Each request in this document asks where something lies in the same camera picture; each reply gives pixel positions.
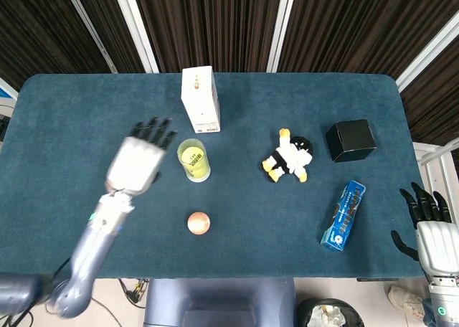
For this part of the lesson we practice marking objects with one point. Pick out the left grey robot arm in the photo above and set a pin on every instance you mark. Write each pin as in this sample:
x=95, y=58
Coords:
x=91, y=241

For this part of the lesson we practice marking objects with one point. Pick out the black cardboard box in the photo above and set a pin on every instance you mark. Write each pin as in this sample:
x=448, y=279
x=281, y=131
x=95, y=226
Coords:
x=353, y=140

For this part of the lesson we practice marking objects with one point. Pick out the blue table cloth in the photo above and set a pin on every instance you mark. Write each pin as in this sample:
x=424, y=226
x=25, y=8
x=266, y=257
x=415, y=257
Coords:
x=269, y=216

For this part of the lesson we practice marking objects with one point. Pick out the white shoe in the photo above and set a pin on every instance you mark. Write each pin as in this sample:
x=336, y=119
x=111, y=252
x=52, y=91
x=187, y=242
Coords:
x=403, y=298

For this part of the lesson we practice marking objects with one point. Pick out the dark brown curtain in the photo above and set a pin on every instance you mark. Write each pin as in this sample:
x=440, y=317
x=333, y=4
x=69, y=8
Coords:
x=222, y=22

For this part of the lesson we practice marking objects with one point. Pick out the tall white carton box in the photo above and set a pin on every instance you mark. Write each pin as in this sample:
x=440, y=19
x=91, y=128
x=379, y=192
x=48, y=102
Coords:
x=201, y=101

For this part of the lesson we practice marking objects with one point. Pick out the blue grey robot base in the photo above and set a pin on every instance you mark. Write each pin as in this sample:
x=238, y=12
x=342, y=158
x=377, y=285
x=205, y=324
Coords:
x=218, y=302

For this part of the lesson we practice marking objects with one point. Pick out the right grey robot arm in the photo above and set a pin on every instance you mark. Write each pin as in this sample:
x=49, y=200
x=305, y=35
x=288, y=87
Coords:
x=444, y=302

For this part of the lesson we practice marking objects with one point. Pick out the white pole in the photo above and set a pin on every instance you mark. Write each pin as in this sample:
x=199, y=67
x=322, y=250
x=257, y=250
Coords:
x=426, y=51
x=136, y=27
x=282, y=27
x=89, y=29

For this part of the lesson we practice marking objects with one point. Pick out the blue printed long box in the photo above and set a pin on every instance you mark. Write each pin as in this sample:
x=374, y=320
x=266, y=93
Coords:
x=344, y=216

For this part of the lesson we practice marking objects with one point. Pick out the black trash bin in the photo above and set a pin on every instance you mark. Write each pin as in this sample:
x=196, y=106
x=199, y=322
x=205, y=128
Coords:
x=330, y=312

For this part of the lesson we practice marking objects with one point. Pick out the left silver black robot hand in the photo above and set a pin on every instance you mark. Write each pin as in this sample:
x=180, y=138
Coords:
x=138, y=162

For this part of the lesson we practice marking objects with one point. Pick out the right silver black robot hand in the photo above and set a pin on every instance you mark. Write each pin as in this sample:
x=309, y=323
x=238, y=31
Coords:
x=439, y=244

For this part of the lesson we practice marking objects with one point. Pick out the orange white ball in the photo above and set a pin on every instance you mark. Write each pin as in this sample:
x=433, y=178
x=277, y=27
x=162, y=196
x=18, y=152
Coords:
x=199, y=223

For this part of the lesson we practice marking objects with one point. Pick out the clear cup with yellow contents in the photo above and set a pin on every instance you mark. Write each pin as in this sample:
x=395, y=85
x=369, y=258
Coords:
x=197, y=178

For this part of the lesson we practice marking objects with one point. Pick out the white metal rack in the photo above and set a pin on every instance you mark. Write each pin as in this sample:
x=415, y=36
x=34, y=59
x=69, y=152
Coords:
x=435, y=162

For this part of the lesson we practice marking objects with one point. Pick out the black white plush toy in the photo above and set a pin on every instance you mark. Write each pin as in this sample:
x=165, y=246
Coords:
x=290, y=155

